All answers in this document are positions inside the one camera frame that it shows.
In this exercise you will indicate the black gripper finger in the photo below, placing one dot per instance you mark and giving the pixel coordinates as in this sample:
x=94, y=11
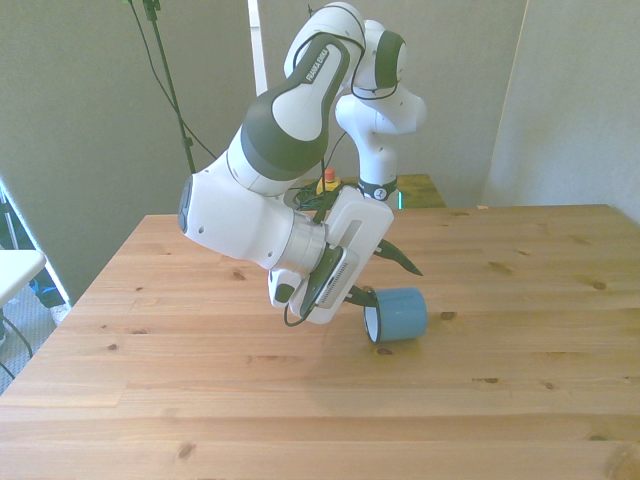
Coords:
x=400, y=257
x=362, y=296

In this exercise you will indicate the blue enamel mug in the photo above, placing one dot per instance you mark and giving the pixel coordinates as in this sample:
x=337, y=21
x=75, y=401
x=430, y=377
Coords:
x=402, y=315

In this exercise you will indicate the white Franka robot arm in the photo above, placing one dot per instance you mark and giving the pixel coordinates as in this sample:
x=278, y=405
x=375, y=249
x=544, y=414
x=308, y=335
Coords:
x=300, y=100

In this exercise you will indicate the red emergency stop button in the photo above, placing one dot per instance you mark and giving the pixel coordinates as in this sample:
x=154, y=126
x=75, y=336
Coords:
x=330, y=176

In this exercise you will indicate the white side table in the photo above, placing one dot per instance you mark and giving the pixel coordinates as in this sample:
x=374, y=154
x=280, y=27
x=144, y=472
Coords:
x=15, y=270

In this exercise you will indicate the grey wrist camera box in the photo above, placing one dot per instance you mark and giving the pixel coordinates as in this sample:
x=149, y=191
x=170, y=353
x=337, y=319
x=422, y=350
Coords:
x=337, y=277

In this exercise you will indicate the white slanted frame bar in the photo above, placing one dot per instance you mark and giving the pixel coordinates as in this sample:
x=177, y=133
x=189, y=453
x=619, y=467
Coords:
x=55, y=280

